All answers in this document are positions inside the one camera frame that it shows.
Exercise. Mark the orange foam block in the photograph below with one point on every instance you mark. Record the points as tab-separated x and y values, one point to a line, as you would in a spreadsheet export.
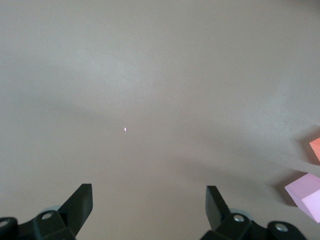
316	148

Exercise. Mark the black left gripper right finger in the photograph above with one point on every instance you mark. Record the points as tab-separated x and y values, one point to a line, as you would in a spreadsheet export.
232	227

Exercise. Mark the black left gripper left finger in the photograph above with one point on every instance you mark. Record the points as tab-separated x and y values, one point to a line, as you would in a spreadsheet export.
65	220

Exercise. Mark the light pink foam block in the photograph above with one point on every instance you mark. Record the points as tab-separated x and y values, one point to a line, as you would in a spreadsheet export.
307	195

